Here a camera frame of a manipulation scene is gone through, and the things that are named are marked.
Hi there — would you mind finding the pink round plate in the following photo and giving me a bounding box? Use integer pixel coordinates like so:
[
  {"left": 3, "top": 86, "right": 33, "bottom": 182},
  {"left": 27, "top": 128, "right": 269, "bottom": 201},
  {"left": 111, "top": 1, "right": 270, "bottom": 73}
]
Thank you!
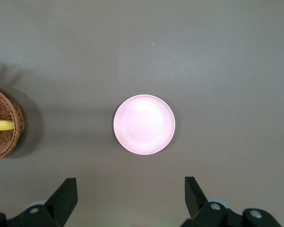
[{"left": 113, "top": 94, "right": 176, "bottom": 156}]

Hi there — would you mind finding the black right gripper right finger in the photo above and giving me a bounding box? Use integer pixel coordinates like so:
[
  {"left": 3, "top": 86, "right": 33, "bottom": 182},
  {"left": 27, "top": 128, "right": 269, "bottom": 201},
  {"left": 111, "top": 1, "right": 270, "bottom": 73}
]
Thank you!
[{"left": 181, "top": 176, "right": 245, "bottom": 227}]

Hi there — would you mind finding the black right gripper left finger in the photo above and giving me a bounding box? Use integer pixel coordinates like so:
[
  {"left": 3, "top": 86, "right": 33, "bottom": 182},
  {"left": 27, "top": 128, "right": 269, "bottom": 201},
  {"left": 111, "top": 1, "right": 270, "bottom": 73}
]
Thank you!
[{"left": 11, "top": 177, "right": 79, "bottom": 227}]

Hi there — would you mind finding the brown table mat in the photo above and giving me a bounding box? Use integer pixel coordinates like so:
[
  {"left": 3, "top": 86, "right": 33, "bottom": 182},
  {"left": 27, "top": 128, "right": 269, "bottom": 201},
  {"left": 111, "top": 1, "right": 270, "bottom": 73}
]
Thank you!
[{"left": 0, "top": 0, "right": 284, "bottom": 227}]

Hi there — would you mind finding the yellow banana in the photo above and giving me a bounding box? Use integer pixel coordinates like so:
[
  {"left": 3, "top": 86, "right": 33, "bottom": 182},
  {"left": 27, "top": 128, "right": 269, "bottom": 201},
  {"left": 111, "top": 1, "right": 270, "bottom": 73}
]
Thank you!
[{"left": 0, "top": 119, "right": 15, "bottom": 131}]

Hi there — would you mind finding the brown wicker basket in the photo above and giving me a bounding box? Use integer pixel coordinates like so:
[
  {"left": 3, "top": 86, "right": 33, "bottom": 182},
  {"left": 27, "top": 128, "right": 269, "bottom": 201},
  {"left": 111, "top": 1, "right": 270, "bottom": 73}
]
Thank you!
[{"left": 0, "top": 86, "right": 25, "bottom": 163}]

